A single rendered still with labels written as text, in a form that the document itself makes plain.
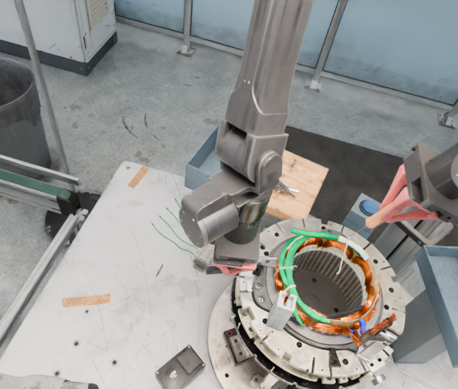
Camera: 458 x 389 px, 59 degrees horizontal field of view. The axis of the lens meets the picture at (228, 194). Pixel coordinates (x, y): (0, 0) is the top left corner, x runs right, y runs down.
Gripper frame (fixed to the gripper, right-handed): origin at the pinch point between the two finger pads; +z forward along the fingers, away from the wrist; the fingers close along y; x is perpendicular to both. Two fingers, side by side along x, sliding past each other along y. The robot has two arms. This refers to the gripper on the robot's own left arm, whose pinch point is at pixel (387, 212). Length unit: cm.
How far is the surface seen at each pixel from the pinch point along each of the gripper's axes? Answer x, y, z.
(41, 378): -32, 21, 70
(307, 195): 5.6, -23.2, 27.6
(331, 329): 5.8, 10.5, 19.5
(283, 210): 0.6, -17.6, 29.4
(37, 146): -73, -91, 148
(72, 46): -88, -180, 157
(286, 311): -3.9, 10.8, 18.6
